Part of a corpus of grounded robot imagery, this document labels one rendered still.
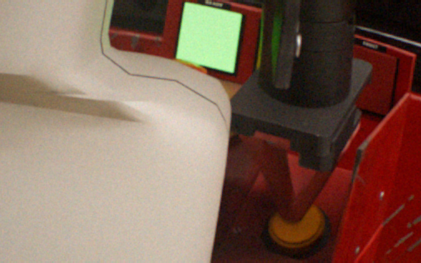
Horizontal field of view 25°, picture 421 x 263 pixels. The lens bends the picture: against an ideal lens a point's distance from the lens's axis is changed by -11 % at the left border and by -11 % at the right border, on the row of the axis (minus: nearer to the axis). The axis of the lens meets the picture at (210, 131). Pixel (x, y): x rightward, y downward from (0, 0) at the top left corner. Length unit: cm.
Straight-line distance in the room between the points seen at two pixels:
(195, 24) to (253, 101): 18
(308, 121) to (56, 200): 32
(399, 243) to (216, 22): 31
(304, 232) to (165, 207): 39
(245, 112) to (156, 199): 31
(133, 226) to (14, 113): 5
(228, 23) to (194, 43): 3
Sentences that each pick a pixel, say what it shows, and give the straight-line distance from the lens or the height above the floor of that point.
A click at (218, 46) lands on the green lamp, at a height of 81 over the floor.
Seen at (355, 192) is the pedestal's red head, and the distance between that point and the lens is 58.
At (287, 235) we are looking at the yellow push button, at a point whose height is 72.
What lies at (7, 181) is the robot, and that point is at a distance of 28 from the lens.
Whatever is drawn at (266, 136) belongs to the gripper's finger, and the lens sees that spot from 61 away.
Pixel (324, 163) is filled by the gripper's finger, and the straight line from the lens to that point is 57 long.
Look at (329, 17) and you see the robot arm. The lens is 56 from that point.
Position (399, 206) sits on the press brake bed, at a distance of 91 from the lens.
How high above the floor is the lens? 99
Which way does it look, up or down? 19 degrees down
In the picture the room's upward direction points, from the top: 8 degrees clockwise
